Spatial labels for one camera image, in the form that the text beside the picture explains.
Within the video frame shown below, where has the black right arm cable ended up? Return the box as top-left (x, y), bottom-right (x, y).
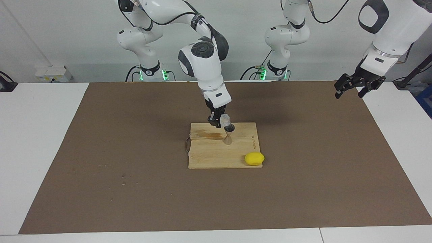
top-left (135, 0), bottom-right (203, 26)

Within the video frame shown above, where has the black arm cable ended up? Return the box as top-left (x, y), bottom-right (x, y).
top-left (135, 0), bottom-right (203, 26)
top-left (305, 0), bottom-right (417, 64)

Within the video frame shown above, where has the black clamp mount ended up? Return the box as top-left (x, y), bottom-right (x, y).
top-left (0, 71), bottom-right (18, 92)

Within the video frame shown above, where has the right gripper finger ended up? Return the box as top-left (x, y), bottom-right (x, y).
top-left (207, 114), bottom-right (222, 129)

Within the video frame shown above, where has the yellow lemon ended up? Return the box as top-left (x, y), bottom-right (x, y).
top-left (244, 152), bottom-right (265, 166)

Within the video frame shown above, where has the steel double jigger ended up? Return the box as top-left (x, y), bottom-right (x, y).
top-left (223, 124), bottom-right (236, 146)

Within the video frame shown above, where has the black stand pole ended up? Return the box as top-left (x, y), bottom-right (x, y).
top-left (393, 53), bottom-right (432, 90)

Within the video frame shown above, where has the black base cable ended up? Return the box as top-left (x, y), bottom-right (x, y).
top-left (240, 51), bottom-right (272, 81)
top-left (126, 66), bottom-right (141, 82)

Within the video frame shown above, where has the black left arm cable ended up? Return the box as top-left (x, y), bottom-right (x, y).
top-left (305, 0), bottom-right (417, 64)

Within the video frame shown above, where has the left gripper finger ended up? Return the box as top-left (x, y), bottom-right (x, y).
top-left (334, 73), bottom-right (355, 99)
top-left (357, 77), bottom-right (386, 99)

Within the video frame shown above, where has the blue box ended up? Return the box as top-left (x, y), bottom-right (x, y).
top-left (414, 84), bottom-right (432, 119)

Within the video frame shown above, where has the brown table mat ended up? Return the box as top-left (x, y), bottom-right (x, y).
top-left (19, 80), bottom-right (432, 234)

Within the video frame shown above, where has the wooden cutting board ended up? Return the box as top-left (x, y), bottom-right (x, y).
top-left (185, 122), bottom-right (263, 169)

